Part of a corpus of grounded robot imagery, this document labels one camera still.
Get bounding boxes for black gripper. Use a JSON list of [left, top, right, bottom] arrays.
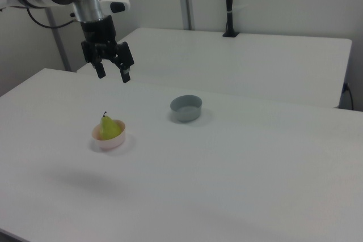
[[80, 15, 135, 84]]

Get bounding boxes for green pear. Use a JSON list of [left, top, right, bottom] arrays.
[[99, 111, 123, 141]]

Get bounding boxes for pink bowl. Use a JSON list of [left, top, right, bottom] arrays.
[[91, 120, 126, 152]]

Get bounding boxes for grey bowl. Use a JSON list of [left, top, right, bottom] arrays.
[[170, 95, 203, 123]]

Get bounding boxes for white table with rounded corners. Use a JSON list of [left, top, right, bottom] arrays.
[[76, 27, 353, 109]]

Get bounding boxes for grey metal post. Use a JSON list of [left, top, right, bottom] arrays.
[[46, 8, 72, 73]]

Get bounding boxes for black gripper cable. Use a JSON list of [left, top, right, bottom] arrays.
[[26, 7, 79, 29]]

